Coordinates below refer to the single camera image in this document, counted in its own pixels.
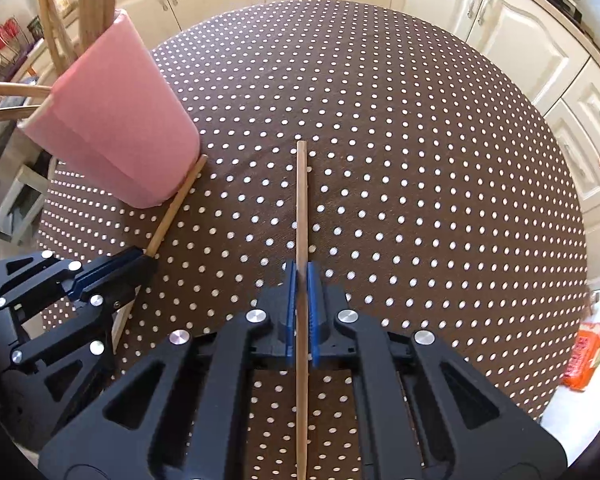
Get red utensil holder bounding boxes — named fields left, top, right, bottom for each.
left=0, top=16, right=26, bottom=51

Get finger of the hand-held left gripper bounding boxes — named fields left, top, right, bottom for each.
left=0, top=249, right=148, bottom=322
left=11, top=256, right=159, bottom=398

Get single wooden chopstick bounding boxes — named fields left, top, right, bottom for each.
left=295, top=140, right=311, bottom=480
left=110, top=154, right=208, bottom=356

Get cream base cabinets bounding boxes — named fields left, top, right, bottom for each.
left=10, top=0, right=600, bottom=286

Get white stool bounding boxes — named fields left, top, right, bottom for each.
left=0, top=160, right=56, bottom=246

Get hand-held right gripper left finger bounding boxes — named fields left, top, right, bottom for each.
left=39, top=260, right=301, bottom=480

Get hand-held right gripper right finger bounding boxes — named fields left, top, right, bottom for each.
left=306, top=261, right=568, bottom=480

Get pink cup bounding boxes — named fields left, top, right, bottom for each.
left=19, top=8, right=202, bottom=209

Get round polka dot table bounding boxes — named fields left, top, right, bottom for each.
left=37, top=0, right=588, bottom=480

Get bunch of wooden chopsticks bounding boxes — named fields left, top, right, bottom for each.
left=0, top=0, right=121, bottom=126

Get orange snack packet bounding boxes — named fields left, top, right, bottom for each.
left=562, top=321, right=600, bottom=391

